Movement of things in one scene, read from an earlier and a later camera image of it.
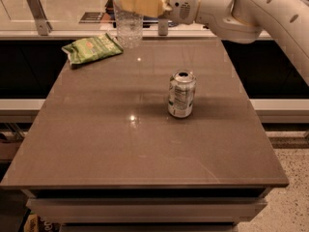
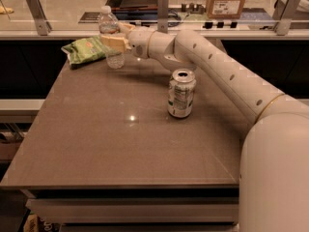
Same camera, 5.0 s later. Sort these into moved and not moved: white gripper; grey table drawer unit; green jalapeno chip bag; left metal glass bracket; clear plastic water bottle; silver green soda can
Moved: white gripper; clear plastic water bottle
Not moved: silver green soda can; green jalapeno chip bag; left metal glass bracket; grey table drawer unit
